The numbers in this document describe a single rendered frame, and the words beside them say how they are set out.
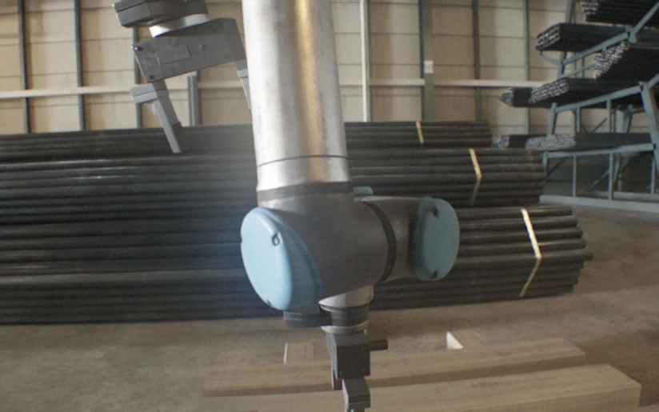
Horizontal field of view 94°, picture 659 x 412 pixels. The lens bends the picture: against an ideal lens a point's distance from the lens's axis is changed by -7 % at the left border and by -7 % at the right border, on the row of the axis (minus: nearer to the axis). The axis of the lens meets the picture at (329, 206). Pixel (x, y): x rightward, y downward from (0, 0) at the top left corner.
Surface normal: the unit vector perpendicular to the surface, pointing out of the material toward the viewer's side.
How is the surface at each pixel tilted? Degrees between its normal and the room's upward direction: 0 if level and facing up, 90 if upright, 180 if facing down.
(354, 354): 90
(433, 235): 90
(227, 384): 0
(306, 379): 0
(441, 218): 90
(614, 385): 0
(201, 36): 114
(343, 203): 83
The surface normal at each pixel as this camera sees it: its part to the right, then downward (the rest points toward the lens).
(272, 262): -0.78, 0.16
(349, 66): 0.07, 0.08
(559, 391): -0.03, -1.00
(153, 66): -0.11, 0.48
